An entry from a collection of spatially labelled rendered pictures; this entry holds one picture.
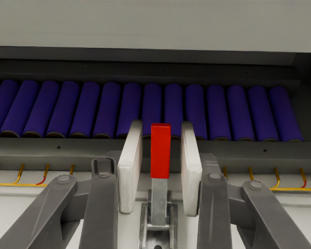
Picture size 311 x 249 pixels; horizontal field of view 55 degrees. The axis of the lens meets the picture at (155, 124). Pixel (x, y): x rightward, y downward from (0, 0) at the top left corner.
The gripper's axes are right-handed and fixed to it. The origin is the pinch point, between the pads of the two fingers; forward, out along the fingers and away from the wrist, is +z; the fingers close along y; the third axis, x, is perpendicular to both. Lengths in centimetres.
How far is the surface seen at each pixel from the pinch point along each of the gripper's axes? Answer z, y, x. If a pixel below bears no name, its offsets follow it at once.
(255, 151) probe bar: 4.8, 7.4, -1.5
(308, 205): 2.8, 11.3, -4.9
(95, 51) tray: 13.5, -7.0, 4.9
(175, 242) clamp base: 0.2, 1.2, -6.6
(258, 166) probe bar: 4.8, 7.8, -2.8
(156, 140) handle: 0.1, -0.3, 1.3
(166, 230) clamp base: -0.3, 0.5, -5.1
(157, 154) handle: 0.0, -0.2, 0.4
